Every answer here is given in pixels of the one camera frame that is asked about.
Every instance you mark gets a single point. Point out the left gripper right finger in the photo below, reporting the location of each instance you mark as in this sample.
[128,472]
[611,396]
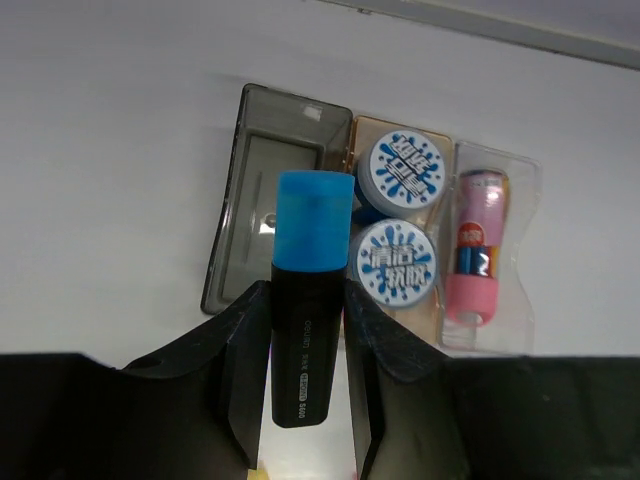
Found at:
[418,413]

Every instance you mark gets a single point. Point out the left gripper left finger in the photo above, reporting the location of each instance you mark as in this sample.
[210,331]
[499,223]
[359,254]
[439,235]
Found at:
[191,409]

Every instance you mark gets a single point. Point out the pink capped glue bottle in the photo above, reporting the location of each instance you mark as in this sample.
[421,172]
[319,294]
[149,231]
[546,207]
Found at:
[479,218]

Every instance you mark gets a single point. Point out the blue white round jar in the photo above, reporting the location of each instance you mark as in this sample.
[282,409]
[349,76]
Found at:
[395,262]

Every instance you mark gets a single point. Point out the blue capped black highlighter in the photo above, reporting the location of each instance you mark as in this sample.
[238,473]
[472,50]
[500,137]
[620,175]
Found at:
[310,256]

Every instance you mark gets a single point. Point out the orange translucent container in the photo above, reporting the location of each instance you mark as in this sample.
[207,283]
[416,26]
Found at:
[424,318]

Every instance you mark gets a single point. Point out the grey translucent container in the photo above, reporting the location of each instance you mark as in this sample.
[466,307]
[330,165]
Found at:
[275,131]

